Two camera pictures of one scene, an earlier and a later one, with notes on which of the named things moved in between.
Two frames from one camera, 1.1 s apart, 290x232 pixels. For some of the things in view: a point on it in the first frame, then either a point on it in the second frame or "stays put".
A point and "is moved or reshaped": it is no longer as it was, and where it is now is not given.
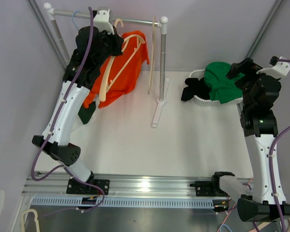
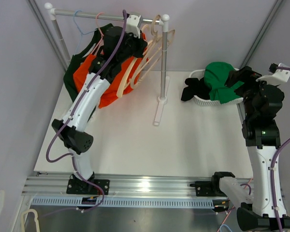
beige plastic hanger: (154, 37) to (153, 26)
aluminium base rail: (123, 184) stays put
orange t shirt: (120, 75) stays put
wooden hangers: (105, 87) is moved or reshaped
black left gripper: (117, 40) to (139, 42)
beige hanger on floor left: (22, 227) stays put
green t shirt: (223, 89) stays put
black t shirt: (195, 87) stays put
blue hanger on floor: (224, 224) stays put
